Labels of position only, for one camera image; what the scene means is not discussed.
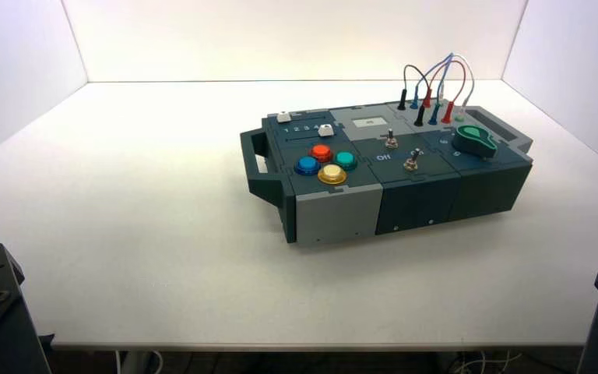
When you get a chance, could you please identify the black banana plug cable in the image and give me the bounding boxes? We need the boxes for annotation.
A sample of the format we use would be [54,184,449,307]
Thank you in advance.
[396,64,431,128]

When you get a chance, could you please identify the green rotary knob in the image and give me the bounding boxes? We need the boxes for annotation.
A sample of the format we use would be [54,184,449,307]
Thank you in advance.
[451,124,499,161]

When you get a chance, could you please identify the green round push button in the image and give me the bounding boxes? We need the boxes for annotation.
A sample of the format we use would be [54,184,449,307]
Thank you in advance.
[334,150,359,171]

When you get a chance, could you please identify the red round push button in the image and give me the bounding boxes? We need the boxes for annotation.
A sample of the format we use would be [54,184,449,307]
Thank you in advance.
[309,143,335,163]

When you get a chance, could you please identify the grey table leg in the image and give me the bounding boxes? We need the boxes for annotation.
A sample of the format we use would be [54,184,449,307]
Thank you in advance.
[120,351,157,374]

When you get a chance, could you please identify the blue round push button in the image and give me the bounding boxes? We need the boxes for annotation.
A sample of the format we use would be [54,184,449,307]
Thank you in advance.
[294,156,322,177]

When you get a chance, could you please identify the blue banana plug cable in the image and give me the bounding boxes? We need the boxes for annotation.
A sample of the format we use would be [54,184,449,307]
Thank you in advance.
[410,52,457,126]

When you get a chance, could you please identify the small grey display screen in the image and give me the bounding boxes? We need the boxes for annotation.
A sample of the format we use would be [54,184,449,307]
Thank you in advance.
[350,117,389,129]

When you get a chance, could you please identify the white cables under table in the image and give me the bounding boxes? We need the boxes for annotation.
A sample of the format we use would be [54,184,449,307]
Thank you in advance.
[448,351,522,374]

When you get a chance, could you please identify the red banana plug cable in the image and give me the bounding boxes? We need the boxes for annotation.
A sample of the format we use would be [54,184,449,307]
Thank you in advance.
[422,59,468,125]

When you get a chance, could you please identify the yellow round push button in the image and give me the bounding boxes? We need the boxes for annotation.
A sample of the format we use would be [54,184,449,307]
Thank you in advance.
[317,164,348,185]

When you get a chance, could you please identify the dark teal task board box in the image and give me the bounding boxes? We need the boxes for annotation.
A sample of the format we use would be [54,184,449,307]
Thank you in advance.
[240,97,533,247]

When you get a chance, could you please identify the white banana plug cable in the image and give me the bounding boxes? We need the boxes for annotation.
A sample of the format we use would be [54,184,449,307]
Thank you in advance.
[435,54,477,123]

